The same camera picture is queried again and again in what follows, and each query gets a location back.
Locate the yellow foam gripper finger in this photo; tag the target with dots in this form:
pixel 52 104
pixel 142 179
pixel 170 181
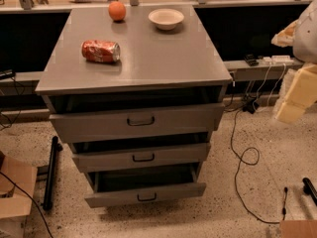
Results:
pixel 300 93

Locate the grey top drawer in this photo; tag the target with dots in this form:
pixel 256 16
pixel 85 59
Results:
pixel 137 123

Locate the grey drawer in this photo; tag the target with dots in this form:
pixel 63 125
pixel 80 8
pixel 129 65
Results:
pixel 143 185
pixel 137 123
pixel 141 158

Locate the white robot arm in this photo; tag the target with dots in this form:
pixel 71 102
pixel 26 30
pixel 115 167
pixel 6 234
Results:
pixel 301 35

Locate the grey drawer cabinet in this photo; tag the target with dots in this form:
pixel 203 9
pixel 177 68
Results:
pixel 156 69

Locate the grey bottom drawer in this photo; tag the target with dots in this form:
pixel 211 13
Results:
pixel 143 185

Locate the grey middle drawer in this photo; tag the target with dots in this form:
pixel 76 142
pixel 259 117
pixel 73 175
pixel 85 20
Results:
pixel 141 158

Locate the white power strip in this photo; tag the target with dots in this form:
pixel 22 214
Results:
pixel 278 59

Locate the black device on ledge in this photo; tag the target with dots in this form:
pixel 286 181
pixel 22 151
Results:
pixel 251 60

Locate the cardboard box bottom right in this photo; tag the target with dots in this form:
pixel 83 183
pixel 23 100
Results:
pixel 298 229

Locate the cardboard box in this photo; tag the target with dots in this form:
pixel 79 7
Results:
pixel 17 183
pixel 298 229

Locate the white bowl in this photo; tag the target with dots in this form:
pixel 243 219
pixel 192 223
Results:
pixel 166 19

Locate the orange fruit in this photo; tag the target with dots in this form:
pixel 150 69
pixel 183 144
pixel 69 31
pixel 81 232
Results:
pixel 117 11

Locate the red soda can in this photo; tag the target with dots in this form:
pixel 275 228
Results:
pixel 100 51

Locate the black bar on floor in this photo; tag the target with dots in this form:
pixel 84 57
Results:
pixel 56 147

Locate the cardboard box left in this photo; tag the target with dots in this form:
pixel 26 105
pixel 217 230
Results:
pixel 17 183

